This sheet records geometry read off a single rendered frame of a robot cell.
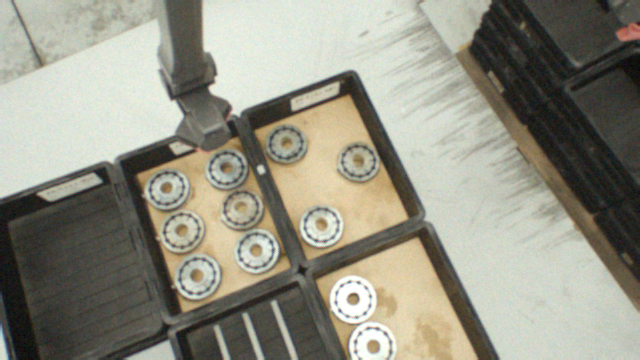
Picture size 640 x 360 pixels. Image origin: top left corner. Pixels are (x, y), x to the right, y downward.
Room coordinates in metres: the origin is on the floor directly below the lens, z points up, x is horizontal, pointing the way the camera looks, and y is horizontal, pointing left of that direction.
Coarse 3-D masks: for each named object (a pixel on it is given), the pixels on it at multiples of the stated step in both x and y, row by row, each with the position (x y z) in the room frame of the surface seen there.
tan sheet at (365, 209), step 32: (320, 128) 0.54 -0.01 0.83; (352, 128) 0.54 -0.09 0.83; (320, 160) 0.45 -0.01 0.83; (288, 192) 0.37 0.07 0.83; (320, 192) 0.37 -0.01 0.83; (352, 192) 0.37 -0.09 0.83; (384, 192) 0.37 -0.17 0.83; (320, 224) 0.29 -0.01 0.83; (352, 224) 0.29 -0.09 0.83; (384, 224) 0.29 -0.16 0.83
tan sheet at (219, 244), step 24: (240, 144) 0.50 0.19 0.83; (192, 168) 0.44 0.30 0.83; (144, 192) 0.38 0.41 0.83; (168, 192) 0.38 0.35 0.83; (192, 192) 0.37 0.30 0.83; (216, 192) 0.37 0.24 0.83; (216, 216) 0.31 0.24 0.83; (264, 216) 0.31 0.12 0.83; (216, 240) 0.26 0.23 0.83; (168, 264) 0.20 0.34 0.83; (288, 264) 0.20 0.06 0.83; (240, 288) 0.15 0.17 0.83
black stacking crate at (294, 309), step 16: (288, 288) 0.14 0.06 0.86; (240, 304) 0.10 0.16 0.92; (256, 304) 0.11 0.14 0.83; (288, 304) 0.11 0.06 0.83; (304, 304) 0.11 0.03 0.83; (208, 320) 0.07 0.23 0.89; (224, 320) 0.08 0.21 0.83; (240, 320) 0.08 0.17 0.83; (256, 320) 0.08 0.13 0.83; (272, 320) 0.08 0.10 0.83; (288, 320) 0.07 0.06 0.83; (304, 320) 0.07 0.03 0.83; (192, 336) 0.04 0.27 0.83; (208, 336) 0.04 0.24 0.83; (224, 336) 0.04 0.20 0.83; (240, 336) 0.04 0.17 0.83; (272, 336) 0.04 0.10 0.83; (304, 336) 0.04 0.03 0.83; (192, 352) 0.01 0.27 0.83; (208, 352) 0.01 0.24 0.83; (240, 352) 0.01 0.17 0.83; (272, 352) 0.01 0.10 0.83; (288, 352) 0.01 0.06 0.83; (304, 352) 0.01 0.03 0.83; (320, 352) 0.01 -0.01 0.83
